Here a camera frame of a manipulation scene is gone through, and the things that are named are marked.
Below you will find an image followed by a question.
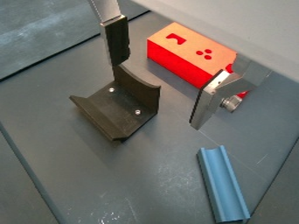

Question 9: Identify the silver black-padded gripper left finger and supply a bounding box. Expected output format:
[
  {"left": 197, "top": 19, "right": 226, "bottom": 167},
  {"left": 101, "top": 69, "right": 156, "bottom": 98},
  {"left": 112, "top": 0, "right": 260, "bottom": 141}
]
[{"left": 88, "top": 0, "right": 129, "bottom": 67}]

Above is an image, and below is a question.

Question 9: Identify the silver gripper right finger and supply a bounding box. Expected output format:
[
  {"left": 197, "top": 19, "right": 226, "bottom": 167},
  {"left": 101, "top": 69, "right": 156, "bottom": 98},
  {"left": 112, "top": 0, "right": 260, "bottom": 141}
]
[{"left": 189, "top": 54, "right": 271, "bottom": 130}]

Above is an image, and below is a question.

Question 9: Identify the blue arch-profile bar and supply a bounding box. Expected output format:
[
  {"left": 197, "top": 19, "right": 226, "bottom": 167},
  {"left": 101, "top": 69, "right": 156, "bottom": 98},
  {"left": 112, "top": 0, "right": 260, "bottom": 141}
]
[{"left": 197, "top": 145, "right": 249, "bottom": 223}]

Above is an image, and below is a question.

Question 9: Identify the black L-shaped fixture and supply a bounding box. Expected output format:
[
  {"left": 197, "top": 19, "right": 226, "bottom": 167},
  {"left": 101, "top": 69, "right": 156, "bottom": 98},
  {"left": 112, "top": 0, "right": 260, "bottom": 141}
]
[{"left": 69, "top": 66, "right": 161, "bottom": 141}]

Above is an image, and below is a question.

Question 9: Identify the red shape-sorter block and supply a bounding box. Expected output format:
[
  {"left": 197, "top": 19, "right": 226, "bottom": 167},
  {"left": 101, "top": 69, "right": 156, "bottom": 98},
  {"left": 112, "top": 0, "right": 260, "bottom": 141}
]
[{"left": 146, "top": 23, "right": 236, "bottom": 88}]

